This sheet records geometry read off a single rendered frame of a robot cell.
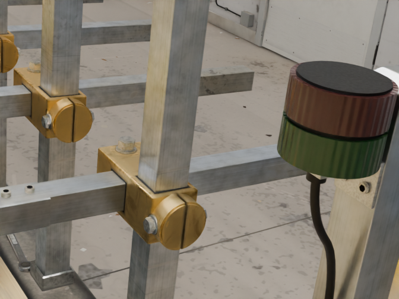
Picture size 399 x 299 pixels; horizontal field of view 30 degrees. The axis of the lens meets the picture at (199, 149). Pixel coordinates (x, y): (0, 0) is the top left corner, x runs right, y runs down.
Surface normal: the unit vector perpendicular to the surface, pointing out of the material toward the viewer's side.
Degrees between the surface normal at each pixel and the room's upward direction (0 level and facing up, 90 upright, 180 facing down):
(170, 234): 90
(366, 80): 0
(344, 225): 90
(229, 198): 0
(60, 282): 90
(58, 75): 90
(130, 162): 0
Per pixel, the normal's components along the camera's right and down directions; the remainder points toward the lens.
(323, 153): -0.36, 0.35
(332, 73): 0.11, -0.90
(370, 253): 0.53, 0.40
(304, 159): -0.60, 0.26
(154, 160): -0.84, 0.13
